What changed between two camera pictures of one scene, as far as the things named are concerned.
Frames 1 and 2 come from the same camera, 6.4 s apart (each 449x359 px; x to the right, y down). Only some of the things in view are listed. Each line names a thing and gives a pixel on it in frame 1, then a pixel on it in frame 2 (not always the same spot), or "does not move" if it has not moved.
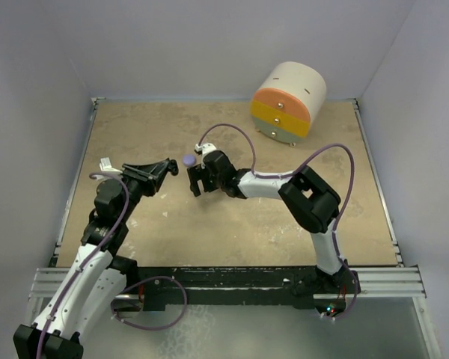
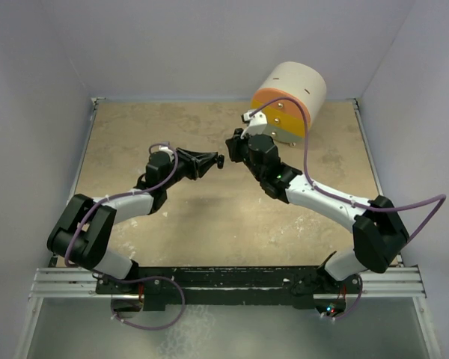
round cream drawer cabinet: (289, 98) does not move
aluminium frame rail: (397, 280) does not move
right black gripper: (195, 173) → (235, 143)
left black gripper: (149, 176) → (195, 161)
